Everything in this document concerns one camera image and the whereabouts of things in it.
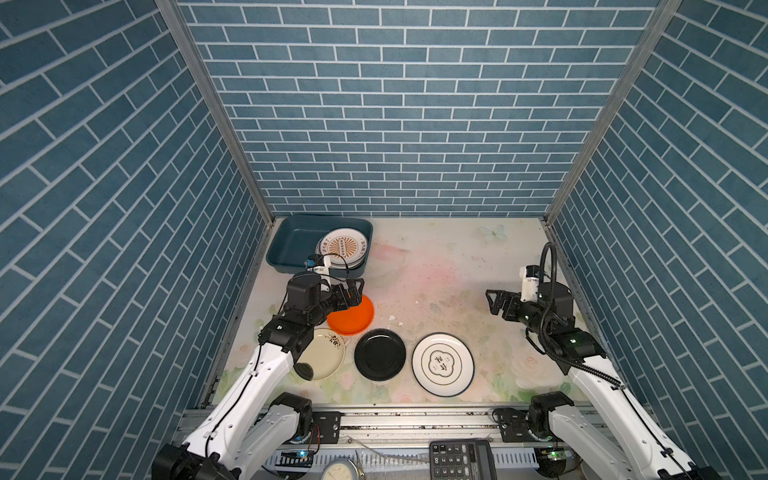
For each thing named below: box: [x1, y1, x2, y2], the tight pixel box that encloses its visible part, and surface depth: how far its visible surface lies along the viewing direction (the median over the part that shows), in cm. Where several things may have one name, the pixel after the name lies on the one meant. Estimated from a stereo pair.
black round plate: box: [354, 328, 407, 382], surface depth 86 cm
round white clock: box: [320, 458, 359, 480], surface depth 66 cm
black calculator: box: [429, 439, 498, 480], surface depth 69 cm
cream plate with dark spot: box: [296, 328, 345, 380], surface depth 85 cm
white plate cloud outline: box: [411, 332, 475, 398], surface depth 85 cm
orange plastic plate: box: [327, 294, 375, 335], surface depth 93 cm
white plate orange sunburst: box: [317, 228, 368, 269], surface depth 110 cm
